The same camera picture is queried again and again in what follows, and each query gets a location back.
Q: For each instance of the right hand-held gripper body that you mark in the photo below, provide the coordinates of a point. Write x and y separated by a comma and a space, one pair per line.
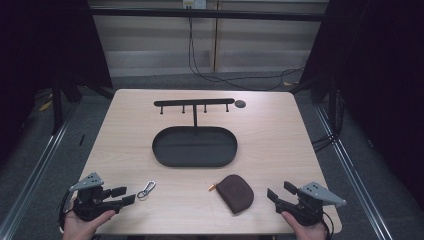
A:
310, 205

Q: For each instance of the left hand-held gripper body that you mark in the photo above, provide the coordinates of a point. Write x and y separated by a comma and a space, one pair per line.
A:
87, 203

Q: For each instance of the brown zipper pouch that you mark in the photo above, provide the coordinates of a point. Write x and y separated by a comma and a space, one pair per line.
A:
236, 194

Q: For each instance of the black tray with hook rack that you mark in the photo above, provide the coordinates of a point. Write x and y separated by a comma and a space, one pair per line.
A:
195, 148

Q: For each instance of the person's left hand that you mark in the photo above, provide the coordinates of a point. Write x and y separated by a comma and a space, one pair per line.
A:
78, 228

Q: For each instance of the person's right hand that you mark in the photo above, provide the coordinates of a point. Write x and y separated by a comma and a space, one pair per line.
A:
305, 231

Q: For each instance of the small black stick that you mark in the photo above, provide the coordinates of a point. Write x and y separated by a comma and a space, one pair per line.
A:
82, 140

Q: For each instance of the dark round disc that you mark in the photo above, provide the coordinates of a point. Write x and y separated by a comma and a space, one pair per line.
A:
240, 103

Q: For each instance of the yellow tape strip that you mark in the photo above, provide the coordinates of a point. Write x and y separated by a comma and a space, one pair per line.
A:
45, 106

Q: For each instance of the dark curtain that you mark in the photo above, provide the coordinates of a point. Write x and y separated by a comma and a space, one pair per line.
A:
383, 83
40, 50

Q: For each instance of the black horizontal metal bar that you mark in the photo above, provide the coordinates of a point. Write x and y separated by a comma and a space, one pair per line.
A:
200, 14

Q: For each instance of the metal floor rail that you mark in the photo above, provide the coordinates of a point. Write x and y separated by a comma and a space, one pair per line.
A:
353, 176
36, 166

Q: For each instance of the white wall socket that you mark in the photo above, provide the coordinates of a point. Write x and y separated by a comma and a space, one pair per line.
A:
194, 3

